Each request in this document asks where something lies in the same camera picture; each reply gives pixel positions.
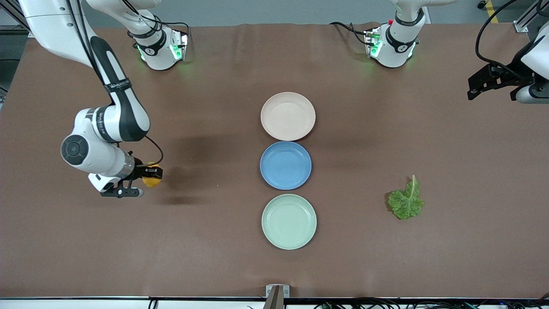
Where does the blue round plate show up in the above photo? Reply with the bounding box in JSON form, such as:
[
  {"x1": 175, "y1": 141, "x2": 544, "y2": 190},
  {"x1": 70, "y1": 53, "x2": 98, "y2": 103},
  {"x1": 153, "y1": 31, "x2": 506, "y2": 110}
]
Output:
[{"x1": 260, "y1": 141, "x2": 312, "y2": 190}]

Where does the pink round plate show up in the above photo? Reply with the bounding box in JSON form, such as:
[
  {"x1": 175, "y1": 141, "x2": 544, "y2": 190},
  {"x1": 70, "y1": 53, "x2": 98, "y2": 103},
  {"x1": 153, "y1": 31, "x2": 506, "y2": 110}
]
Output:
[{"x1": 260, "y1": 92, "x2": 316, "y2": 141}]

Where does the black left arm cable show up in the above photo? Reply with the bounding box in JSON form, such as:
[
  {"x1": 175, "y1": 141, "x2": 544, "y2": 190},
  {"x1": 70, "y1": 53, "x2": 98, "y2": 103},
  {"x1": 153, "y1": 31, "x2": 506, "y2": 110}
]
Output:
[{"x1": 475, "y1": 0, "x2": 517, "y2": 68}]

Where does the green lettuce leaf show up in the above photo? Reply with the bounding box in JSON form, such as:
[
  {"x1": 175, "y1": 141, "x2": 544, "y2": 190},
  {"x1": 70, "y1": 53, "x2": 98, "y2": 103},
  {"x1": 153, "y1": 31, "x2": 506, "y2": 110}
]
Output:
[{"x1": 388, "y1": 174, "x2": 425, "y2": 220}]

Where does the yellow lemon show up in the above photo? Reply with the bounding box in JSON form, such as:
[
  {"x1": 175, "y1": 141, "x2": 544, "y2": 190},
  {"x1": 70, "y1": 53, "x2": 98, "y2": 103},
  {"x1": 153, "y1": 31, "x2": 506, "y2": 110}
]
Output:
[{"x1": 142, "y1": 162, "x2": 163, "y2": 188}]

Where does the black base cable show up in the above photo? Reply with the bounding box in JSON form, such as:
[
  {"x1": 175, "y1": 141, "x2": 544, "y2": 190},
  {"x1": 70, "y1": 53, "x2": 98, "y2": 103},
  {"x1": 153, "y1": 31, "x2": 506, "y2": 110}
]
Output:
[
  {"x1": 329, "y1": 21, "x2": 374, "y2": 45},
  {"x1": 161, "y1": 19, "x2": 191, "y2": 43}
]

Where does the brown table cover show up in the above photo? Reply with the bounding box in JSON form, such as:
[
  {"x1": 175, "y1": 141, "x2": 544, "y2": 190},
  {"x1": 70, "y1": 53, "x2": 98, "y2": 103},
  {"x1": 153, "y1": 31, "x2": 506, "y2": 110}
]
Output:
[{"x1": 0, "y1": 22, "x2": 549, "y2": 300}]

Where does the black right base cable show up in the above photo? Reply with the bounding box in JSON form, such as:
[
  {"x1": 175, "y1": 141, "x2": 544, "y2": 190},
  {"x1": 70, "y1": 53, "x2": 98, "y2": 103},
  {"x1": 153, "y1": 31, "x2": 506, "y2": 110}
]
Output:
[{"x1": 161, "y1": 19, "x2": 191, "y2": 43}]

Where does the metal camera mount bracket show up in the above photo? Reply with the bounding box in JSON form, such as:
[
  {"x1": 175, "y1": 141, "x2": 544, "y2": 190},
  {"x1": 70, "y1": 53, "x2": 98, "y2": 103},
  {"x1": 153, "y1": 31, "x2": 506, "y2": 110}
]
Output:
[{"x1": 262, "y1": 285, "x2": 290, "y2": 309}]

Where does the black left base cable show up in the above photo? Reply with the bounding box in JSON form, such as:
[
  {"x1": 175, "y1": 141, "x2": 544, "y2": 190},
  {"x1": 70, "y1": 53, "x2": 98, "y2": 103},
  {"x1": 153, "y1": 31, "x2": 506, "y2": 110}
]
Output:
[{"x1": 329, "y1": 21, "x2": 374, "y2": 45}]

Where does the aluminium frame profile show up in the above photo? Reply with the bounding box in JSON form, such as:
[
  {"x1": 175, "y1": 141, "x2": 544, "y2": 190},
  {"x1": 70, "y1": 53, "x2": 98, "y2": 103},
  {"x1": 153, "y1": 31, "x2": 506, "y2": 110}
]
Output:
[
  {"x1": 513, "y1": 0, "x2": 543, "y2": 33},
  {"x1": 0, "y1": 0, "x2": 30, "y2": 33}
]

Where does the light green round plate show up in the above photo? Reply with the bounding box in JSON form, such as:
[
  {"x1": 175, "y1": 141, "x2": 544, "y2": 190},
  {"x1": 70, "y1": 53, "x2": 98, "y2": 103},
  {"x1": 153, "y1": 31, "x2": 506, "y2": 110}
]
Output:
[{"x1": 262, "y1": 194, "x2": 317, "y2": 250}]

